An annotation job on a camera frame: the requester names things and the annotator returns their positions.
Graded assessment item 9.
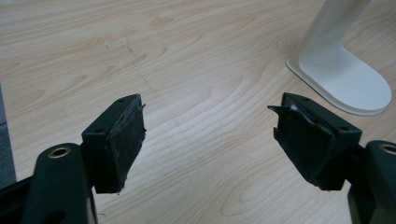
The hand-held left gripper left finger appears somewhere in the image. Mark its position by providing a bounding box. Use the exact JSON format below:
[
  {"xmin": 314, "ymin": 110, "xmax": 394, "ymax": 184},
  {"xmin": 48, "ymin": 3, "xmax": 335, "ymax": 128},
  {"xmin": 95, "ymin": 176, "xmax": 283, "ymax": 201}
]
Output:
[{"xmin": 21, "ymin": 93, "xmax": 148, "ymax": 224}]

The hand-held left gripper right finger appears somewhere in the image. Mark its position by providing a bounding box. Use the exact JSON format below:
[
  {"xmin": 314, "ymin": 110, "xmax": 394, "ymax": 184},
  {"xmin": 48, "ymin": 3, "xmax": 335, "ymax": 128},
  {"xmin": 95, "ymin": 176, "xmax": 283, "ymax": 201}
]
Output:
[{"xmin": 267, "ymin": 91, "xmax": 396, "ymax": 224}]

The white stand base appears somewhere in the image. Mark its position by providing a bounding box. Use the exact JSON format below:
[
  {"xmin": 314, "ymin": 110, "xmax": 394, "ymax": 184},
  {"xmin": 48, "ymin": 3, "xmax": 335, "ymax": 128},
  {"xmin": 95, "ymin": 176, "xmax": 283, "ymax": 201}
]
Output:
[{"xmin": 286, "ymin": 0, "xmax": 392, "ymax": 117}]

